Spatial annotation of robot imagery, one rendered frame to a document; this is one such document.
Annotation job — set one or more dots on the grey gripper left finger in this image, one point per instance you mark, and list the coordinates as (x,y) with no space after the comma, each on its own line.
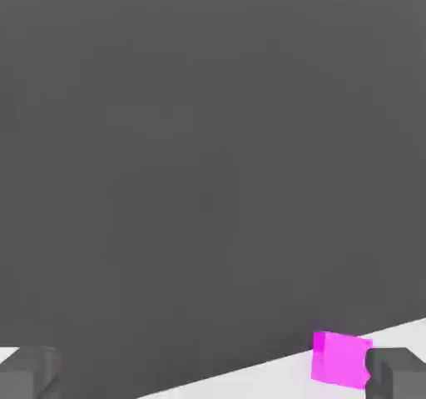
(23,377)

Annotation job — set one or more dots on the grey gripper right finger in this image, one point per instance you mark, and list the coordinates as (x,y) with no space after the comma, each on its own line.
(397,375)

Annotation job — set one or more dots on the large magenta box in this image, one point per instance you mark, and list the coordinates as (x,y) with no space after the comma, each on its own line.
(339,360)

